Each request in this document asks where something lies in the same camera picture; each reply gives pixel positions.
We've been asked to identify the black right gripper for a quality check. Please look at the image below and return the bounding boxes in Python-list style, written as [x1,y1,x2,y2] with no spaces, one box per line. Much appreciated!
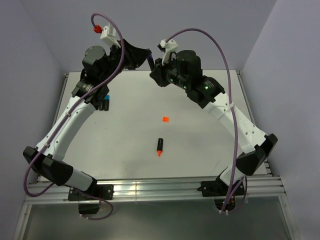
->
[150,53,190,90]

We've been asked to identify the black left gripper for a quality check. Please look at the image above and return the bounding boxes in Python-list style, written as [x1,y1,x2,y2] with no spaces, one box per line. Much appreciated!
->
[101,39,152,85]

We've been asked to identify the black purple tip highlighter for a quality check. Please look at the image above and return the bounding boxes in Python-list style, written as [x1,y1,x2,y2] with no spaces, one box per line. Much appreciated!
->
[147,55,155,72]

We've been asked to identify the black blue tip highlighter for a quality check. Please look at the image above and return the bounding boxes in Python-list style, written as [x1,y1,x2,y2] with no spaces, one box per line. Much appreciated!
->
[104,99,110,111]

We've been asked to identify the black green tip highlighter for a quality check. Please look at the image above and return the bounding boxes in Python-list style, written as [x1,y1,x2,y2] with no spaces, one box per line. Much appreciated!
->
[99,100,105,111]

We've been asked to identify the purple pen cap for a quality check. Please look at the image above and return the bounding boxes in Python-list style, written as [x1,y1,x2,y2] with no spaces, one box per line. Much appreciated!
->
[147,49,153,60]

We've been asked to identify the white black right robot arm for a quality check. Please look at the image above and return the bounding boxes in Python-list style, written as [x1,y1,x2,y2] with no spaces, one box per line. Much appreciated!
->
[150,50,278,195]

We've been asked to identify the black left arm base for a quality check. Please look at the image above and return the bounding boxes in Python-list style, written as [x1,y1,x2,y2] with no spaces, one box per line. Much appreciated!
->
[67,184,114,220]

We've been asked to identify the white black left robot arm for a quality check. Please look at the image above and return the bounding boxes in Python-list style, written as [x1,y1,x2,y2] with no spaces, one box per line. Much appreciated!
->
[23,39,152,200]

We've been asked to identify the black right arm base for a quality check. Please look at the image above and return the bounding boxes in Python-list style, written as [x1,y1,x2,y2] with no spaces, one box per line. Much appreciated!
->
[197,177,248,212]

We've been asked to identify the orange pen cap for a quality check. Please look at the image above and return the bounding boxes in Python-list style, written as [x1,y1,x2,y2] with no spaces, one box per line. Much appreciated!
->
[162,116,170,122]

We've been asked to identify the black orange tip highlighter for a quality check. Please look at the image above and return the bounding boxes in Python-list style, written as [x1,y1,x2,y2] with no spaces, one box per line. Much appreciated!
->
[157,138,164,157]

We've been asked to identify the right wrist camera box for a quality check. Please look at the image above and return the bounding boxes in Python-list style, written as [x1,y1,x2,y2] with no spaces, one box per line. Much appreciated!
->
[158,39,179,66]

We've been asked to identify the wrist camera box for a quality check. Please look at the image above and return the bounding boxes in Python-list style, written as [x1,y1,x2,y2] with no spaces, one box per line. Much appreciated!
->
[158,39,179,66]
[93,23,121,48]

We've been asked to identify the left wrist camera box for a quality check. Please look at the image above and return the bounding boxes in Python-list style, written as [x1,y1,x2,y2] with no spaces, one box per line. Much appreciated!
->
[93,23,121,48]

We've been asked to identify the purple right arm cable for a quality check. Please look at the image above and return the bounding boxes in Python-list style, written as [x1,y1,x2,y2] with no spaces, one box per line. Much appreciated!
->
[164,29,248,214]

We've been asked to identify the aluminium front rail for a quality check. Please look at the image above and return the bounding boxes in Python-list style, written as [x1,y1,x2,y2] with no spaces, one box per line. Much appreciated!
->
[23,174,286,205]

